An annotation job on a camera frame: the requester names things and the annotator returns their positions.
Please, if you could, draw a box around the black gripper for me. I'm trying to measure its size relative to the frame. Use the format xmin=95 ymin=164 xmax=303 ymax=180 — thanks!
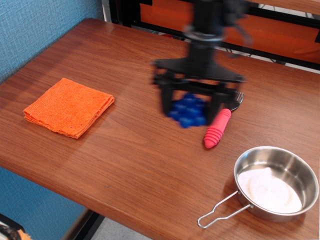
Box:
xmin=153 ymin=47 xmax=245 ymax=125

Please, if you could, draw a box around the blue toy grape bunch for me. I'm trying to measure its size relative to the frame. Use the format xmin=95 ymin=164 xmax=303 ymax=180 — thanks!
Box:
xmin=168 ymin=93 xmax=207 ymax=128

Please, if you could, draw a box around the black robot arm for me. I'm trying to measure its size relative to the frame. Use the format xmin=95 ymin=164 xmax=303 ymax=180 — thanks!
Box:
xmin=153 ymin=0 xmax=253 ymax=124

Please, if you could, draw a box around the small steel pan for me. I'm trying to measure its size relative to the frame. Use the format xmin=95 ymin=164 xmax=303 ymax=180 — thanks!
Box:
xmin=197 ymin=146 xmax=320 ymax=229

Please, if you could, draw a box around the folded orange towel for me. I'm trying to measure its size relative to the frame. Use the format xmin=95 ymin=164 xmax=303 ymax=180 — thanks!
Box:
xmin=23 ymin=78 xmax=115 ymax=139

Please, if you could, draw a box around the dark object at corner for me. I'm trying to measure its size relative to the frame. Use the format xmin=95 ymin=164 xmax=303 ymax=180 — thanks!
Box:
xmin=0 ymin=214 xmax=32 ymax=240

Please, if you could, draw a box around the fork with pink handle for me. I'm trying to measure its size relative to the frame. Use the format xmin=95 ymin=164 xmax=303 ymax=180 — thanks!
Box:
xmin=203 ymin=92 xmax=245 ymax=149

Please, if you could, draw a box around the black and orange frame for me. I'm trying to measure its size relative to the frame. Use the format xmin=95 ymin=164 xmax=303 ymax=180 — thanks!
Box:
xmin=109 ymin=0 xmax=320 ymax=70

